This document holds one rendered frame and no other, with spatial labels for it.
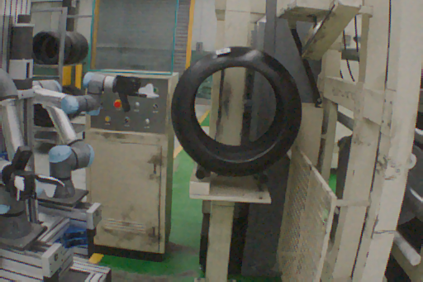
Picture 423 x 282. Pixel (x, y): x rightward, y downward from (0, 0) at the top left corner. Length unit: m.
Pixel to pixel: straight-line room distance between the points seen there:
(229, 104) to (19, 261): 1.31
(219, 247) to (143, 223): 0.62
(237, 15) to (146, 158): 1.07
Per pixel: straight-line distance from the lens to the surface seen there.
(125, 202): 2.77
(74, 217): 2.04
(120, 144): 2.66
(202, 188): 1.89
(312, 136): 2.18
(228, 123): 2.19
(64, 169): 2.00
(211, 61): 1.78
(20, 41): 1.75
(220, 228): 2.36
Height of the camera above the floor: 1.44
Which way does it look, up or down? 10 degrees down
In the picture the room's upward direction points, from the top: 4 degrees clockwise
